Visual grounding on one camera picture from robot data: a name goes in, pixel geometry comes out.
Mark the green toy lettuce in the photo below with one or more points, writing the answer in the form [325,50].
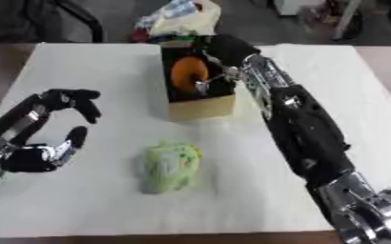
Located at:
[170,166]

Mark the silver and black right robot arm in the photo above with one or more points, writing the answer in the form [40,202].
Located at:
[307,133]

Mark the tan cardboard box black inside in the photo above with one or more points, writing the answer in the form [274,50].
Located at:
[201,109]

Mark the white plastic bag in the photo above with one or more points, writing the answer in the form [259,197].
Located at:
[185,19]

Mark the pale furniture leg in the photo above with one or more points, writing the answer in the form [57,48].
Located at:
[349,19]

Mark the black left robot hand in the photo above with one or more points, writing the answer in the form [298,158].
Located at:
[71,97]

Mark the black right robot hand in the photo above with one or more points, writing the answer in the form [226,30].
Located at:
[229,47]

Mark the black chair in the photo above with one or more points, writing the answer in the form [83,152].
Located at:
[87,22]

